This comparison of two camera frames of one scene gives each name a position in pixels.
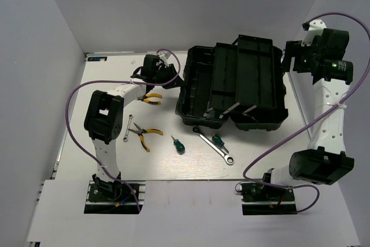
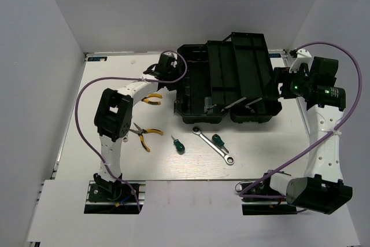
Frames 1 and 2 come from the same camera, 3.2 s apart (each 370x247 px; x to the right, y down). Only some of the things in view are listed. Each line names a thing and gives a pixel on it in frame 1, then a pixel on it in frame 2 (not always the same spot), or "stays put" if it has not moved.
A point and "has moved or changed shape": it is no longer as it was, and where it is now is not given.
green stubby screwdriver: (216, 139) stays put
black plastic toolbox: (243, 82) has moved or changed shape
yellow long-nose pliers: (140, 131) stays put
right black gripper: (294, 48) → (280, 73)
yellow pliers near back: (145, 98) stays put
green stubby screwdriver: (180, 146) stays put
